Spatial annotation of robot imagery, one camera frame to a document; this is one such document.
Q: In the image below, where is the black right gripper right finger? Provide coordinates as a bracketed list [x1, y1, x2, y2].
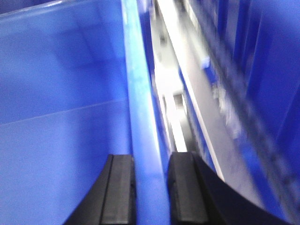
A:
[168, 152, 287, 225]

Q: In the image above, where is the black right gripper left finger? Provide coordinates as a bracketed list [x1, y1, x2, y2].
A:
[64, 154, 136, 225]

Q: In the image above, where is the blue bin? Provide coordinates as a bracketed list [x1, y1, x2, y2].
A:
[189, 0, 300, 225]
[0, 0, 170, 225]

